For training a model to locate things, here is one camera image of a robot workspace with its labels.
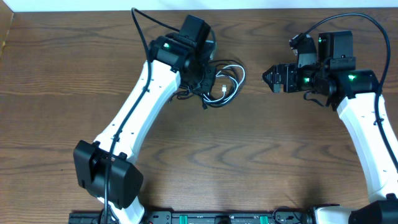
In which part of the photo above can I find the black usb cable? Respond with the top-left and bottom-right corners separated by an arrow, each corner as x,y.
169,59 -> 247,110

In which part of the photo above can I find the white usb cable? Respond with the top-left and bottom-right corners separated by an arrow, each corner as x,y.
201,64 -> 246,105

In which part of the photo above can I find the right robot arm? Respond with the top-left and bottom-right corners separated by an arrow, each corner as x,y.
262,30 -> 397,223

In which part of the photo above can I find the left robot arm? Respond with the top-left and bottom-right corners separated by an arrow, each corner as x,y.
73,15 -> 216,223

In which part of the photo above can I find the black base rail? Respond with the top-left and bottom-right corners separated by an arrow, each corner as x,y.
68,210 -> 315,224

